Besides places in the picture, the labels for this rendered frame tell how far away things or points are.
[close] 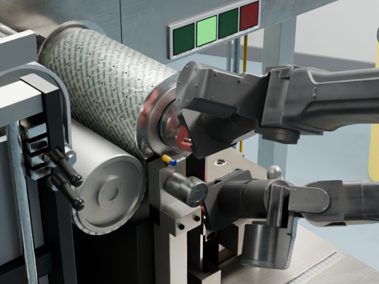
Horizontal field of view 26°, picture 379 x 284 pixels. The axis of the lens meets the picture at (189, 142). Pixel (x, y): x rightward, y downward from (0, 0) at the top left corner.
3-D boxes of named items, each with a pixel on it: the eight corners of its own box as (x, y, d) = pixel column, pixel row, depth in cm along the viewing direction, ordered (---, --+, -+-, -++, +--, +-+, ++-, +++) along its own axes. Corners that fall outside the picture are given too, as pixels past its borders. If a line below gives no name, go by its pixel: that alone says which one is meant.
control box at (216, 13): (170, 60, 159) (170, 26, 155) (168, 59, 159) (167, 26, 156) (260, 27, 173) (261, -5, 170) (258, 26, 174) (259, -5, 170)
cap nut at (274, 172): (274, 196, 140) (275, 174, 138) (258, 187, 142) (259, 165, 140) (289, 188, 142) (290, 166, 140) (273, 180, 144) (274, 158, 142)
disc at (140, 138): (132, 177, 116) (141, 79, 110) (130, 176, 116) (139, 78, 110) (208, 155, 126) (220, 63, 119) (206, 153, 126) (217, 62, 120)
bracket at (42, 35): (53, 50, 133) (52, 39, 132) (34, 40, 136) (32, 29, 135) (79, 42, 135) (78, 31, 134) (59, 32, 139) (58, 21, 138)
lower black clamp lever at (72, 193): (75, 214, 85) (77, 207, 84) (48, 183, 88) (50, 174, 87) (86, 209, 86) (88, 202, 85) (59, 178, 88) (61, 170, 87)
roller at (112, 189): (80, 245, 114) (74, 173, 108) (-13, 172, 131) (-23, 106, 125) (147, 212, 121) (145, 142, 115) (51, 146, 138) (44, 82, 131)
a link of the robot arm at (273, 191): (300, 182, 118) (271, 174, 115) (295, 230, 117) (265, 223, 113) (268, 184, 124) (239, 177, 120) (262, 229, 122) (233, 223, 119)
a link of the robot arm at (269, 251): (335, 198, 121) (330, 189, 113) (327, 276, 119) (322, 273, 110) (255, 190, 124) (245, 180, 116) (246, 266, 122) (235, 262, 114)
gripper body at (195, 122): (250, 137, 112) (283, 121, 106) (193, 160, 106) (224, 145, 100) (231, 93, 112) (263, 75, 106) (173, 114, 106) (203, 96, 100)
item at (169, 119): (212, 119, 120) (181, 158, 118) (203, 114, 121) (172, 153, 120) (191, 89, 114) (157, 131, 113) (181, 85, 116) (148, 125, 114)
